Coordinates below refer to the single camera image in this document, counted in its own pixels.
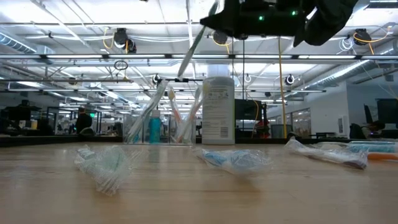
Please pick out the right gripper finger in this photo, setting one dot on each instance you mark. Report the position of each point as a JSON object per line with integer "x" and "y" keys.
{"x": 222, "y": 23}

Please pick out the green toothbrush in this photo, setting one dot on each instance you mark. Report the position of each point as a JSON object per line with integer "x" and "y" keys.
{"x": 193, "y": 49}
{"x": 109, "y": 165}
{"x": 149, "y": 107}

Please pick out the clear plastic toothbrush holder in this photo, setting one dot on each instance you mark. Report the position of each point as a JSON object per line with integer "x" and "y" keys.
{"x": 168, "y": 133}

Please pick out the teal toothpaste tube white cap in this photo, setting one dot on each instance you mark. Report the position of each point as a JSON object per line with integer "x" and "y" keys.
{"x": 155, "y": 129}
{"x": 376, "y": 147}

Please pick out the blue toothbrush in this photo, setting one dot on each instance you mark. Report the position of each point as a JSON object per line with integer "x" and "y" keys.
{"x": 217, "y": 158}
{"x": 135, "y": 139}

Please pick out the purple toothbrush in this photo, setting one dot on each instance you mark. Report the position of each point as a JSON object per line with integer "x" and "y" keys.
{"x": 329, "y": 155}

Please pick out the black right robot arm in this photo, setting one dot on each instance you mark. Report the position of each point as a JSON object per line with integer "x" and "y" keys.
{"x": 326, "y": 21}

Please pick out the white cylindrical wipes canister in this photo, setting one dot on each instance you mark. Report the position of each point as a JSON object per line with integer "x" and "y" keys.
{"x": 217, "y": 109}

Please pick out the black box screen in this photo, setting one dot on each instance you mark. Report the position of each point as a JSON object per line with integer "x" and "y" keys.
{"x": 247, "y": 109}

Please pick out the red and black object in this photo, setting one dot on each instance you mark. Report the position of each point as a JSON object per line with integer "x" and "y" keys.
{"x": 262, "y": 129}

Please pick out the grey bin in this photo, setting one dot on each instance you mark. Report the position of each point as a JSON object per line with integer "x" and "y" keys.
{"x": 280, "y": 130}

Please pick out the person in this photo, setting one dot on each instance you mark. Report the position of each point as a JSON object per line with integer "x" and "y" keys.
{"x": 83, "y": 123}
{"x": 373, "y": 126}

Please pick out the black computer monitor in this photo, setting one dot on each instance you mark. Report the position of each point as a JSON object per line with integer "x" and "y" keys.
{"x": 387, "y": 110}

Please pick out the yellow container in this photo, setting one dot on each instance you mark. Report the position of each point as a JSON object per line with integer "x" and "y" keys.
{"x": 33, "y": 124}

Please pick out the black workstation equipment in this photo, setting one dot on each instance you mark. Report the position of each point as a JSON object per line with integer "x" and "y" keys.
{"x": 18, "y": 115}

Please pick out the silver ventilation duct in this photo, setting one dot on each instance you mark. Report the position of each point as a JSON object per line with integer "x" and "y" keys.
{"x": 15, "y": 43}
{"x": 342, "y": 74}

